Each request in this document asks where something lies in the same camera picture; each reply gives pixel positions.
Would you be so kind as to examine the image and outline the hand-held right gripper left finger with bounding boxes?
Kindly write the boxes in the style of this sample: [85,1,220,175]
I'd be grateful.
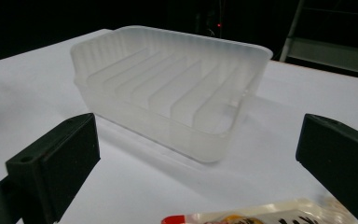
[5,112,102,224]

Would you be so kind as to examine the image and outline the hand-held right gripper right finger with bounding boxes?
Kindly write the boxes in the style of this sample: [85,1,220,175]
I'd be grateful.
[295,113,358,224]

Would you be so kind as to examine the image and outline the clear snack packet red edge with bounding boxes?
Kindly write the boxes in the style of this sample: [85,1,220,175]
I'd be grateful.
[160,197,358,224]

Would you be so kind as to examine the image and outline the translucent plastic storage box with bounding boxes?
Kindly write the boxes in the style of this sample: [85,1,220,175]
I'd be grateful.
[70,25,274,164]

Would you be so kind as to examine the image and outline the metal stand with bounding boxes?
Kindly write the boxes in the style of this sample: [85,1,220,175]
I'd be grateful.
[279,0,358,77]

